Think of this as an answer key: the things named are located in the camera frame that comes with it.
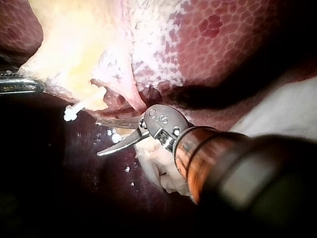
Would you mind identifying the left arm instrument jaw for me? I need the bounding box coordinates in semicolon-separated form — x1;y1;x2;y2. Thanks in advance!
0;71;47;95

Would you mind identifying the right arm instrument jaw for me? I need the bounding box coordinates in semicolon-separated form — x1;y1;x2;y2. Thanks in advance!
95;114;144;129
96;128;150;157

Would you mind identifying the right arm instrument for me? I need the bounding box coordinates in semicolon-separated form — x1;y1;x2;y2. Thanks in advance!
138;104;196;153

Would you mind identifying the gallbladder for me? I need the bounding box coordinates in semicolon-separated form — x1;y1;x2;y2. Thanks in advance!
17;0;139;113

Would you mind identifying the white clip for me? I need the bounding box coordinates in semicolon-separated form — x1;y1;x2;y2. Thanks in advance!
106;128;123;143
63;103;86;122

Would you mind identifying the dark red liver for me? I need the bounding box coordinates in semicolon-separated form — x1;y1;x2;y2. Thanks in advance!
0;0;317;238

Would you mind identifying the white cloth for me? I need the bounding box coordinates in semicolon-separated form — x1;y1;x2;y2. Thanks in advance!
229;76;317;142

